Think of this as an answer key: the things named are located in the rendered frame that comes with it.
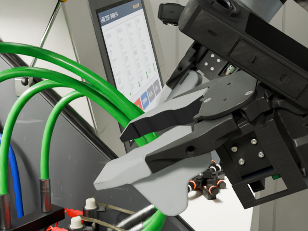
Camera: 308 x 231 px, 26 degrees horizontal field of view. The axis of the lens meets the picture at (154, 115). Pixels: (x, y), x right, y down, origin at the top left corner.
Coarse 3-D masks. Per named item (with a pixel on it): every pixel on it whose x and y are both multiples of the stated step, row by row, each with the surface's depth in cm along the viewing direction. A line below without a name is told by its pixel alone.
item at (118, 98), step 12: (0, 48) 83; (12, 48) 82; (24, 48) 82; (36, 48) 82; (48, 60) 82; (60, 60) 81; (72, 60) 82; (72, 72) 82; (84, 72) 81; (96, 84) 81; (108, 84) 81; (108, 96) 82; (120, 96) 81; (132, 108) 81; (156, 216) 84; (144, 228) 85; (156, 228) 84
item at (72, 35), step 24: (0, 0) 119; (24, 0) 118; (48, 0) 117; (72, 0) 122; (144, 0) 178; (0, 24) 120; (24, 24) 119; (72, 24) 119; (48, 48) 119; (72, 48) 118; (96, 48) 130; (96, 72) 127; (96, 120) 122; (120, 144) 133
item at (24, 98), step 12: (36, 84) 101; (48, 84) 100; (60, 84) 99; (24, 96) 101; (12, 108) 102; (120, 108) 99; (12, 120) 103; (0, 156) 104; (0, 168) 105; (0, 180) 105; (0, 192) 106; (0, 204) 106; (0, 216) 107; (132, 228) 103
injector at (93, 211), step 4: (96, 204) 114; (84, 208) 112; (96, 208) 112; (84, 212) 112; (88, 212) 112; (92, 212) 112; (96, 212) 112; (84, 216) 113; (88, 216) 112; (92, 216) 112; (96, 216) 113; (84, 220) 113; (84, 224) 113; (88, 224) 112; (96, 224) 113; (96, 228) 113
